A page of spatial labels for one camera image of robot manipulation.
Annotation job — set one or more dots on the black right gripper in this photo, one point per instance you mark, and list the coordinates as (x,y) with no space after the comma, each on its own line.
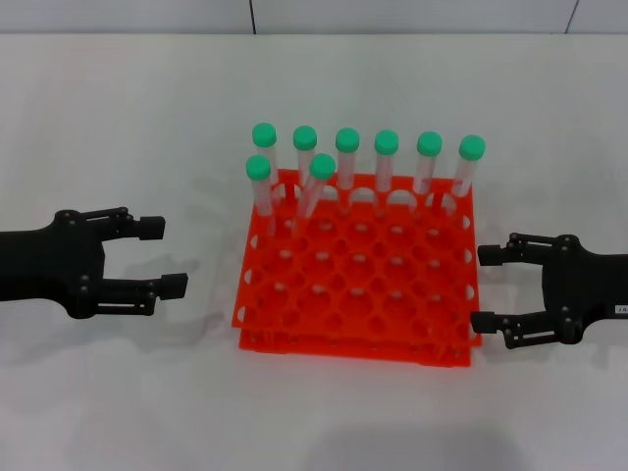
(589,289)

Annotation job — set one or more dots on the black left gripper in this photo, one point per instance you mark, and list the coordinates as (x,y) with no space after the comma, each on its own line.
(44,265)

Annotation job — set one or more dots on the green capped clear test tube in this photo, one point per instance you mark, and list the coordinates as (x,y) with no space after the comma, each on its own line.
(472,147)
(305,137)
(347,139)
(322,167)
(257,168)
(386,141)
(430,143)
(265,135)

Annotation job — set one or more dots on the orange plastic test tube rack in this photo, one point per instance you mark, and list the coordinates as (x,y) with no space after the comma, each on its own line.
(255,343)

